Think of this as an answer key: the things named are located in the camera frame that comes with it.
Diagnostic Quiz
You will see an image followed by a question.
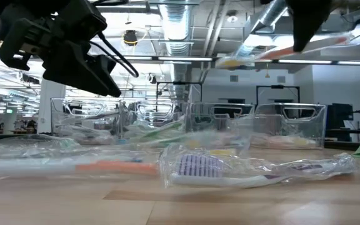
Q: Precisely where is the clear plastic bin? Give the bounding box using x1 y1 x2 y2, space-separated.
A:
50 97 126 146
252 102 328 150
186 102 256 144
119 99 191 141

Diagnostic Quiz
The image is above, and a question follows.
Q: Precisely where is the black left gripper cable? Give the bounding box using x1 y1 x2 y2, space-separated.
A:
87 31 140 79

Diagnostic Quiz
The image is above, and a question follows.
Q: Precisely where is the black ceiling cable reel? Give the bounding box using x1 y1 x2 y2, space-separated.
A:
122 27 149 48

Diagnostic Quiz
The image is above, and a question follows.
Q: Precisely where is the black background monitor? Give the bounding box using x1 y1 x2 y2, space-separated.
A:
326 102 354 131

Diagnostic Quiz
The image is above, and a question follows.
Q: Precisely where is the black background rig frame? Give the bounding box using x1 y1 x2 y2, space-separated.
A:
155 81 203 103
256 84 301 106

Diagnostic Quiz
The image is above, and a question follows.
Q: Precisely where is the long ceiling light strip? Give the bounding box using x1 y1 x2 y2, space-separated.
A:
0 52 360 66

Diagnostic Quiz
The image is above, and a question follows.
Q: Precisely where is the silver ventilation duct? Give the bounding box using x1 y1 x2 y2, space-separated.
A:
159 0 197 101

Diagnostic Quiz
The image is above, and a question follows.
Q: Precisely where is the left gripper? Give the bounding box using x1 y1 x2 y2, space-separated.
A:
0 0 123 98

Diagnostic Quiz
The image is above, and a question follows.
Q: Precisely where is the white ceiling fixture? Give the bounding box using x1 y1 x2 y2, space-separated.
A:
226 11 239 24

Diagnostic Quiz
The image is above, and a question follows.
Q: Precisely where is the purple white toothbrush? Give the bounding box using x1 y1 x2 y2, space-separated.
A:
160 144 358 189

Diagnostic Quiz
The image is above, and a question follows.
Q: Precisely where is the orange white toothbrush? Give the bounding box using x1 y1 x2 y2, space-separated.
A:
216 32 353 69
0 159 159 181
254 136 318 149
192 146 251 157

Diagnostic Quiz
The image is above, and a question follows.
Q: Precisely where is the blue white wrapped toothbrush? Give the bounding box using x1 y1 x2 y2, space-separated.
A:
117 156 145 163

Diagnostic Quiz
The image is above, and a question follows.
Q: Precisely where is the green white toothbrush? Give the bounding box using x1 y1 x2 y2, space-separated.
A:
136 121 187 141
26 136 84 157

